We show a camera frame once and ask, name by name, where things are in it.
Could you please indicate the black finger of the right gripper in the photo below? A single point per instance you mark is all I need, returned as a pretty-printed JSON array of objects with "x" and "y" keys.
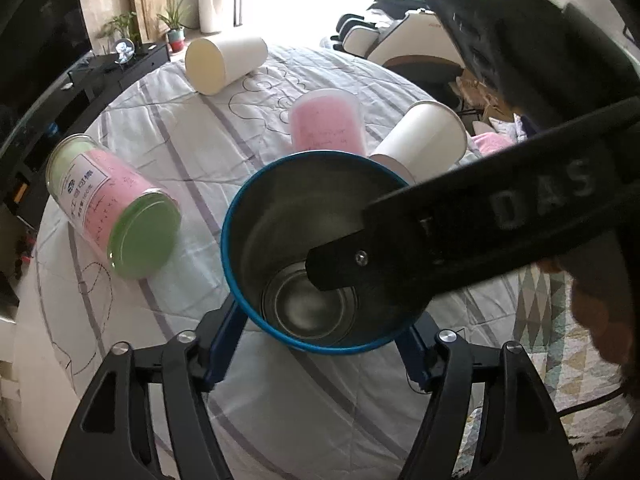
[{"x": 539, "y": 199}]

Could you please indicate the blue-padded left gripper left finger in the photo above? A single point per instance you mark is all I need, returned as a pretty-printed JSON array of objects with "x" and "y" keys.
[{"x": 111, "y": 435}]

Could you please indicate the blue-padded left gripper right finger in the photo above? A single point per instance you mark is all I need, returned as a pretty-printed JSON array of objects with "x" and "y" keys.
[{"x": 520, "y": 435}]

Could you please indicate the blue and black metal can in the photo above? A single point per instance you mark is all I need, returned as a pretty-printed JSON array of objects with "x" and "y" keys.
[{"x": 305, "y": 267}]

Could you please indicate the near white paper cup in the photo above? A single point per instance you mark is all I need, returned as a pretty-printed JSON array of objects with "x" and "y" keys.
[{"x": 426, "y": 143}]

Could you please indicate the white paper cup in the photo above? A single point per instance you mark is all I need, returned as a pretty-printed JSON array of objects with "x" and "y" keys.
[
  {"x": 213, "y": 63},
  {"x": 426, "y": 143}
]

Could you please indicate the clear pink plastic cup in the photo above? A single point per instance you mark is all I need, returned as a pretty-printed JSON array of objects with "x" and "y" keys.
[{"x": 328, "y": 119}]

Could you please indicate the far white paper cup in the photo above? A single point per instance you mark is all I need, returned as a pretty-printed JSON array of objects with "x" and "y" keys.
[{"x": 213, "y": 63}]

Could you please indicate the person's hand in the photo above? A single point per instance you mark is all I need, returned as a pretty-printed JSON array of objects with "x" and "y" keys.
[{"x": 601, "y": 300}]

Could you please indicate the pink folded towel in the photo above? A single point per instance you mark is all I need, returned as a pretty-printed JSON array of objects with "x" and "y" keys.
[{"x": 490, "y": 142}]

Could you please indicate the striped quilted table cloth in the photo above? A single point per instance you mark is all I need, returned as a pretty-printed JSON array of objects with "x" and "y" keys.
[{"x": 279, "y": 413}]

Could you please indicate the white massage chair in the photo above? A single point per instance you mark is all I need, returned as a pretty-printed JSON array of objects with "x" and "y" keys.
[{"x": 391, "y": 29}]

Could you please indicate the green and pink glass jar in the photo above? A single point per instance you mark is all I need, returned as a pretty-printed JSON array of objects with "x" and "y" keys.
[{"x": 129, "y": 220}]

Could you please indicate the black TV cabinet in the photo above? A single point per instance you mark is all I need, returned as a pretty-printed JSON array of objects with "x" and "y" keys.
[{"x": 69, "y": 107}]

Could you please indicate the glass globe ornament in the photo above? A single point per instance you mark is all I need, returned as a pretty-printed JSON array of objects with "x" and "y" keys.
[{"x": 125, "y": 50}]

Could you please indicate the potted plant red pot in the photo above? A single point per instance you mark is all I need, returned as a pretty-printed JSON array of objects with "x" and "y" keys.
[{"x": 172, "y": 17}]

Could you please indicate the leafy plant on cabinet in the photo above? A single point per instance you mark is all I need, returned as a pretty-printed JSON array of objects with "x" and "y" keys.
[{"x": 121, "y": 26}]

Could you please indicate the large black television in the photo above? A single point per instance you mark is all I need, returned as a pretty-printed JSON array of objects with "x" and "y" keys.
[{"x": 42, "y": 40}]

